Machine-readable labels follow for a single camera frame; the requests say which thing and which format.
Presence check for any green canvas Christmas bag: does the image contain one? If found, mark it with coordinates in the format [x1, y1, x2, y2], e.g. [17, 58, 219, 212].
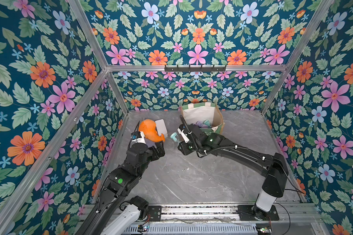
[180, 102, 225, 134]

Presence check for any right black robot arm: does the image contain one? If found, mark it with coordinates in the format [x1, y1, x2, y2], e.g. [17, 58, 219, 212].
[177, 124, 288, 213]

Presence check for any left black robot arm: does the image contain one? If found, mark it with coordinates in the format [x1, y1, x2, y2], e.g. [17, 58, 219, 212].
[76, 141, 165, 235]

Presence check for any white rectangular box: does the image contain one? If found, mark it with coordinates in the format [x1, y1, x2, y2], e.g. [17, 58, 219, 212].
[155, 119, 168, 138]

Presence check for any orange whale toy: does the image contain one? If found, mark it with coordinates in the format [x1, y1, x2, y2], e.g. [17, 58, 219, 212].
[139, 119, 165, 143]

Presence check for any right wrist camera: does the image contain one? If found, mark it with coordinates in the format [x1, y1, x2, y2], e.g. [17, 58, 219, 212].
[177, 128, 190, 143]

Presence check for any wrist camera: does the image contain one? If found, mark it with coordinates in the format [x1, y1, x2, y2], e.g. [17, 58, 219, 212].
[177, 128, 190, 143]
[131, 131, 146, 144]

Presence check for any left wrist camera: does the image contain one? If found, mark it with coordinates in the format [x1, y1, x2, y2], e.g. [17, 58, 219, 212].
[131, 131, 146, 144]

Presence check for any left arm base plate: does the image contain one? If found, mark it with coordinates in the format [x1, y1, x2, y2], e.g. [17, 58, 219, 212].
[141, 205, 162, 222]

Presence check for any black hook rail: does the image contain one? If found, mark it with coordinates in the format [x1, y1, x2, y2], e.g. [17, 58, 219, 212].
[164, 65, 227, 73]

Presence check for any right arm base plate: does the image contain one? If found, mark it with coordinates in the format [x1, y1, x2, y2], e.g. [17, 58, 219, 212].
[236, 205, 279, 221]

